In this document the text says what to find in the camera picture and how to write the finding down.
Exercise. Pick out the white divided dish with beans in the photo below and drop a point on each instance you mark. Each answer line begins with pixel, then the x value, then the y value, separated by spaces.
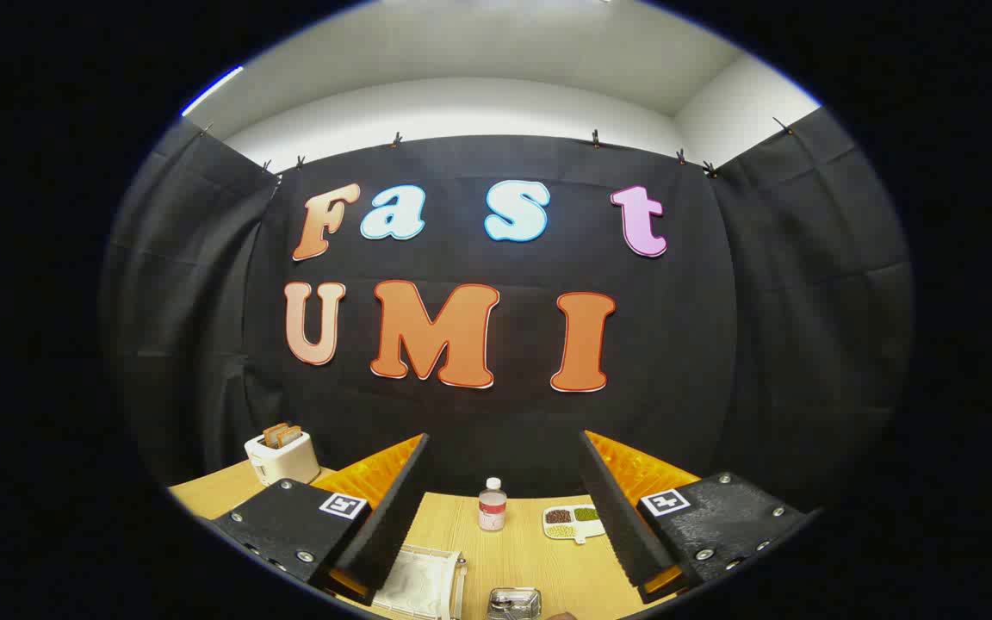
pixel 567 521

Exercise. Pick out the clear bottle with red label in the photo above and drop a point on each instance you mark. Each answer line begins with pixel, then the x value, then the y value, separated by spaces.
pixel 492 510

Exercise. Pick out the brown toast slice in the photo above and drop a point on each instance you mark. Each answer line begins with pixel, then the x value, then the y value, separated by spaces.
pixel 273 434
pixel 291 436

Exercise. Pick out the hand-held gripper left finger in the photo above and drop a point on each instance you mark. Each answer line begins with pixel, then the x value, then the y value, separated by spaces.
pixel 393 517

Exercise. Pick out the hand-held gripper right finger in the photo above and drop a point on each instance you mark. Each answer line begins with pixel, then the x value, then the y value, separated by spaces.
pixel 616 517

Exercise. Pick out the cream toaster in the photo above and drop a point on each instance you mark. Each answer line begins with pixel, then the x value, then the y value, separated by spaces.
pixel 285 465

